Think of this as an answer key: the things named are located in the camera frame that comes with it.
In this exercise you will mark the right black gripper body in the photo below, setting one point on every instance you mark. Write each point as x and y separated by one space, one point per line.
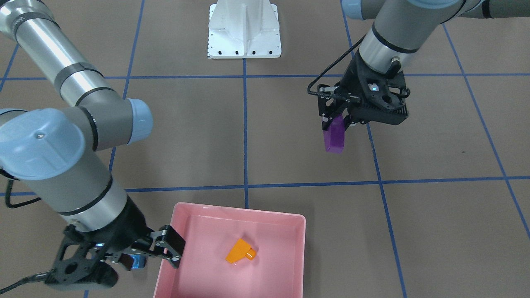
131 227

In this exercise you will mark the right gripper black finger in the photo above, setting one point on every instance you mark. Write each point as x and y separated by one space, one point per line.
169 245

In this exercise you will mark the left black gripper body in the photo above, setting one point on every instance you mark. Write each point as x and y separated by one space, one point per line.
355 78

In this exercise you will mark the purple block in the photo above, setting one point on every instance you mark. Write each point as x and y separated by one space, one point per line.
334 135

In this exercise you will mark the pink plastic box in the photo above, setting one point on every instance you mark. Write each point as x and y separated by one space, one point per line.
210 231

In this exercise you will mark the orange block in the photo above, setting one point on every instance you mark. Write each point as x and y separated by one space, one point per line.
240 250

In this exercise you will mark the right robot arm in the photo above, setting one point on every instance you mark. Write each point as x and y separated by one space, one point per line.
53 152

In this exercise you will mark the blue tape line lengthwise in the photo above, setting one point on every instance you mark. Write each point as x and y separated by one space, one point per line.
245 135

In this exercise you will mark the blue tape line crosswise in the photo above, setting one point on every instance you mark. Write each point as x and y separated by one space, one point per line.
328 184

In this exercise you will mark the white camera stand base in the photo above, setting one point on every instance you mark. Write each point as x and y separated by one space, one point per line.
243 29

